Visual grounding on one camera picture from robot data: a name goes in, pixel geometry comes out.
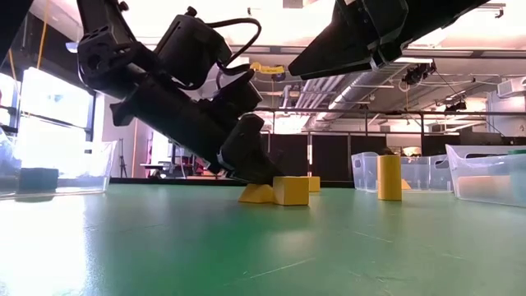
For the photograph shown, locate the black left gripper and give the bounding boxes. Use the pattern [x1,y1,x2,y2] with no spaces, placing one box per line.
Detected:
[109,70,284,185]

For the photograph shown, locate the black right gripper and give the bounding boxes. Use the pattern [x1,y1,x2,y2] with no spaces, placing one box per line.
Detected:
[288,0,490,81]

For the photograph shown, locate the yellow cylinder block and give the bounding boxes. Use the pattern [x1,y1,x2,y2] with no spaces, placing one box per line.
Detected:
[376,154,404,201]

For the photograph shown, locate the long yellow block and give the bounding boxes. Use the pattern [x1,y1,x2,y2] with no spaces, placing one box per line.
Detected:
[456,174,513,201]

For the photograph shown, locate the green cylinder block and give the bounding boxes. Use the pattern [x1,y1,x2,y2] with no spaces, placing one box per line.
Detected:
[507,148,526,198]

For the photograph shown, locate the yellow gripper tag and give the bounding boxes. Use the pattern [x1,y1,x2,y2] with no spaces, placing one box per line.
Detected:
[249,61,287,76]

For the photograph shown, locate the black partition panels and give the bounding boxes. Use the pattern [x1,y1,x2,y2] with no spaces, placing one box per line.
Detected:
[262,131,390,182]

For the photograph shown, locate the black ceiling device cluster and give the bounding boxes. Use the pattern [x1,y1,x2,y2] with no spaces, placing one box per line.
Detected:
[401,61,437,86]

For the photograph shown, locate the green table mat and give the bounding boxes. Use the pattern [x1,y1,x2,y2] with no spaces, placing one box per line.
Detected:
[0,183,526,296]

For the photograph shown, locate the clear plastic bin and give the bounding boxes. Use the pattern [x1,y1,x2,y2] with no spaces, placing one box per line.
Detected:
[350,150,456,194]
[0,139,118,201]
[445,143,526,209]

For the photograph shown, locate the grey overhead rig bar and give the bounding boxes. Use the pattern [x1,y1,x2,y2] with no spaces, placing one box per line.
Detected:
[229,43,526,58]

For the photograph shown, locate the black tripod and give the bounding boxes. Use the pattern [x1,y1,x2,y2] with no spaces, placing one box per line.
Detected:
[118,137,128,178]

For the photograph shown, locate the white air conditioner unit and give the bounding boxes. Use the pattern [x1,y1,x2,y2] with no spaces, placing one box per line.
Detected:
[496,76,526,99]

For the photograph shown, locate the bright window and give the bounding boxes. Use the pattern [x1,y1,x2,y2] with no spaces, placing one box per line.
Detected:
[0,67,98,182]

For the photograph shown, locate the silver ventilation duct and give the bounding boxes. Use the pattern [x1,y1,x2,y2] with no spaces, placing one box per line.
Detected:
[306,61,412,131]

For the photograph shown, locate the black metal rack frame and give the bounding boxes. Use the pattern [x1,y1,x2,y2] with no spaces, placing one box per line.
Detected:
[254,104,526,178]

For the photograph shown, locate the black table frame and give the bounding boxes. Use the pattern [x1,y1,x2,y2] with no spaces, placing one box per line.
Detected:
[107,176,355,189]

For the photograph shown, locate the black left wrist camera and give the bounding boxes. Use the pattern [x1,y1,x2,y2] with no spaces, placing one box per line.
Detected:
[155,6,235,90]

